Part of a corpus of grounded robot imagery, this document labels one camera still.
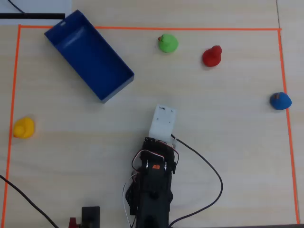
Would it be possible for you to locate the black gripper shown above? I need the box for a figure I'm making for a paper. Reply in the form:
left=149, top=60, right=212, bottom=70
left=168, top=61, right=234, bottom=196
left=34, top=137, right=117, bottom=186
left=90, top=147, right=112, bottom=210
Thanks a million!
left=143, top=136, right=176, bottom=153

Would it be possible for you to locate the blue rubber duck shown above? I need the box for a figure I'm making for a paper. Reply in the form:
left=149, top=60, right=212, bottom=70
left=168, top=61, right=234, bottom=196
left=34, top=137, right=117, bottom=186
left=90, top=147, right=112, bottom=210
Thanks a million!
left=269, top=92, right=293, bottom=111

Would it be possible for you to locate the green rubber duck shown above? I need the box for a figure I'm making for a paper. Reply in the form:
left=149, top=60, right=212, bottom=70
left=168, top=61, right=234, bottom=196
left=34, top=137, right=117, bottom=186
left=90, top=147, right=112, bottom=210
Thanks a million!
left=158, top=34, right=179, bottom=54

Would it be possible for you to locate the blue plastic box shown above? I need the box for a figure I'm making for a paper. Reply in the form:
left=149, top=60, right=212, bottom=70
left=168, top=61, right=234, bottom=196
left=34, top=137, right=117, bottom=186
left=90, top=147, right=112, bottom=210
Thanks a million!
left=44, top=9, right=135, bottom=104

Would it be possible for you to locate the red rubber duck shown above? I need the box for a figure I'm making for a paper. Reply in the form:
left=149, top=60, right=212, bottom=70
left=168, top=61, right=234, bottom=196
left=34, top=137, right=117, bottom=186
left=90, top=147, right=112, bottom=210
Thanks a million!
left=202, top=45, right=223, bottom=68

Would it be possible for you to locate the yellow rubber duck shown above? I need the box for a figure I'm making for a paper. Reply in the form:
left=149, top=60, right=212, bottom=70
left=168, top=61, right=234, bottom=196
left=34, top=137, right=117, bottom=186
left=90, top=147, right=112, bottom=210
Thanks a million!
left=13, top=116, right=36, bottom=139

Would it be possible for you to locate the black table clamp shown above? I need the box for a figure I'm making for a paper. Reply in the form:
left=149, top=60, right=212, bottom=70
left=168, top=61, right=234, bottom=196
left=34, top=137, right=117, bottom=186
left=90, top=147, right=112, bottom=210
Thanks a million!
left=81, top=206, right=101, bottom=228

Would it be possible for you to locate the orange tape strip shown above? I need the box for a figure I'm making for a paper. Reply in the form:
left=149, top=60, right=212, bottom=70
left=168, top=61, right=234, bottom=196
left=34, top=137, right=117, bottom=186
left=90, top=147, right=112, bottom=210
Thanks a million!
left=2, top=25, right=22, bottom=222
left=18, top=24, right=283, bottom=32
left=277, top=29, right=301, bottom=225

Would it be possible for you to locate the white paper with black bar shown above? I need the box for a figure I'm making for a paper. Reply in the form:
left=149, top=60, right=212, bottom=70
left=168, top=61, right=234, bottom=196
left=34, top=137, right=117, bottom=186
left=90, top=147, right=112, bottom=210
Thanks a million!
left=0, top=0, right=73, bottom=26

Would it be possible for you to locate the wrist servo wire loop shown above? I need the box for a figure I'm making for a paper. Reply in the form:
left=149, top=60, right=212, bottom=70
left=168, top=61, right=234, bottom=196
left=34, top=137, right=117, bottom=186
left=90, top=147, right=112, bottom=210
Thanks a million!
left=131, top=140, right=181, bottom=172

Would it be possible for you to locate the base servo wire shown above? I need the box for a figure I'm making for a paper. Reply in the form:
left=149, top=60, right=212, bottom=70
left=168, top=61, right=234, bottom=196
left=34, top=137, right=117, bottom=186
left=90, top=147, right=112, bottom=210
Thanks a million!
left=122, top=174, right=139, bottom=228

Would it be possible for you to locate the black camera cable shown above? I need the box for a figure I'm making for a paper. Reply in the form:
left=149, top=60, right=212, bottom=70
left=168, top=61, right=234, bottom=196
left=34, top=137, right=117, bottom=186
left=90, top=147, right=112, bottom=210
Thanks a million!
left=168, top=133, right=224, bottom=228

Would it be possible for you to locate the thin black cable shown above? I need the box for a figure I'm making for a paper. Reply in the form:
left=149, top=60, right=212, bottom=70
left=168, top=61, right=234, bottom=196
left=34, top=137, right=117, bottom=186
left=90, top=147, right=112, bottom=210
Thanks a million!
left=8, top=0, right=26, bottom=14

